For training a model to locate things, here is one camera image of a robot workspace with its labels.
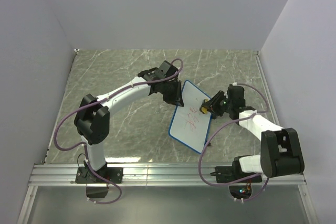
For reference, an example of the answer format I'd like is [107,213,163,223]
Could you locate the yellow whiteboard eraser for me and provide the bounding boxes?
[200,105,210,114]

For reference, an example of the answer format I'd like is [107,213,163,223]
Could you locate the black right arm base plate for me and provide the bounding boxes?
[210,166,255,183]

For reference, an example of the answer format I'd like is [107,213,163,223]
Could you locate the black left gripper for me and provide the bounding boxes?
[161,80,184,108]

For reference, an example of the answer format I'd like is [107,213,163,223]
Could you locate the blue-framed whiteboard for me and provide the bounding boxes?
[168,80,211,154]

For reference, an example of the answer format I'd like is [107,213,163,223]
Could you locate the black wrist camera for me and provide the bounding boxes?
[155,60,178,79]
[227,84,246,110]

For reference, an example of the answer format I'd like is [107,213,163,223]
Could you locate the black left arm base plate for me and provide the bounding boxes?
[75,166,123,184]

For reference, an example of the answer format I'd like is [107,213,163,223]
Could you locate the aluminium front rail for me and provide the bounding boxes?
[18,164,312,223]

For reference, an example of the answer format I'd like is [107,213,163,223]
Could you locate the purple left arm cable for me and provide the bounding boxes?
[52,58,184,205]

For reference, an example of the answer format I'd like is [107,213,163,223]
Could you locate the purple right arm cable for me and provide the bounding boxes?
[198,82,270,204]

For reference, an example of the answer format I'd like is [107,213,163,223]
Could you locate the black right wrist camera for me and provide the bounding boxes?
[227,84,246,110]

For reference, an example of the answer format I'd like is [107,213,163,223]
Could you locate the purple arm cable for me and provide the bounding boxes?
[52,58,184,205]
[198,82,270,204]

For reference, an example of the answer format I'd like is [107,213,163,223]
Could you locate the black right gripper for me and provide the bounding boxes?
[201,92,232,118]

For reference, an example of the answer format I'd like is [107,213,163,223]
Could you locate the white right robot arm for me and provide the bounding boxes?
[200,86,305,183]

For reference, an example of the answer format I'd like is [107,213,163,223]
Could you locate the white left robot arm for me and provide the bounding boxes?
[74,67,184,183]

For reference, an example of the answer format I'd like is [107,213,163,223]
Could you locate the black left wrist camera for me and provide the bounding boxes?
[155,60,178,79]

